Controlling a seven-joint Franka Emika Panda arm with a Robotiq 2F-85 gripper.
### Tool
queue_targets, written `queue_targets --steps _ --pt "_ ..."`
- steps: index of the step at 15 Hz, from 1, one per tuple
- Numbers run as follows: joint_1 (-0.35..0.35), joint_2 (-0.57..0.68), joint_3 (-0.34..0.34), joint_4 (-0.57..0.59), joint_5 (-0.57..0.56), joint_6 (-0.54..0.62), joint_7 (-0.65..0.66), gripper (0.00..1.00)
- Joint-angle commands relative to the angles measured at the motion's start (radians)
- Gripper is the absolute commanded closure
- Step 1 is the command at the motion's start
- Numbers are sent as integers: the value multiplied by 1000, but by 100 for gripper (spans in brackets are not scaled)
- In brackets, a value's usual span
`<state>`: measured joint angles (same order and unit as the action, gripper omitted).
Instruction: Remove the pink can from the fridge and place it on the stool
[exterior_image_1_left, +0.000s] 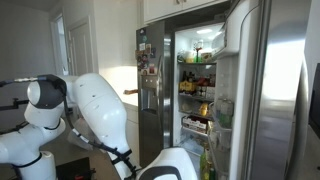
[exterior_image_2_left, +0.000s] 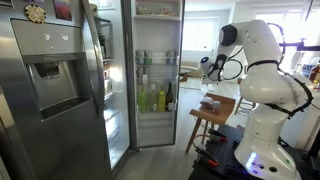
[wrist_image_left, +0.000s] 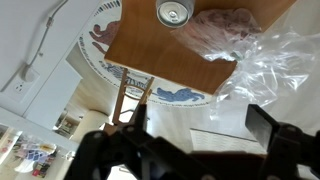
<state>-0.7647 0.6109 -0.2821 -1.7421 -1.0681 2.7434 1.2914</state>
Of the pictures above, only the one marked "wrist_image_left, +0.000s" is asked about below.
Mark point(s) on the wooden stool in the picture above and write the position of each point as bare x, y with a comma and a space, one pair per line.
150, 43

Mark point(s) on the white wall outlet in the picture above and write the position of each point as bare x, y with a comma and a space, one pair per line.
18, 88

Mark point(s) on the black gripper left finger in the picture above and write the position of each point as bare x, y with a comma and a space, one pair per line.
141, 116

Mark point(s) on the clear plastic bag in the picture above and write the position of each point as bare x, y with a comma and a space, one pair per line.
266, 66

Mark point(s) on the colourful packaged items pile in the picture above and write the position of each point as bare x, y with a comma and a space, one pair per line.
33, 155

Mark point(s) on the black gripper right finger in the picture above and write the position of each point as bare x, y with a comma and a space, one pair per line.
261, 123

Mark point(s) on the pink drink can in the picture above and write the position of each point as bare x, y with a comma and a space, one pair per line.
173, 15

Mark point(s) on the round animal print rug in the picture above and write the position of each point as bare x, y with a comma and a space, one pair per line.
176, 95

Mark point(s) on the white ribbed panel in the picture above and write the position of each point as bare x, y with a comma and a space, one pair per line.
226, 141

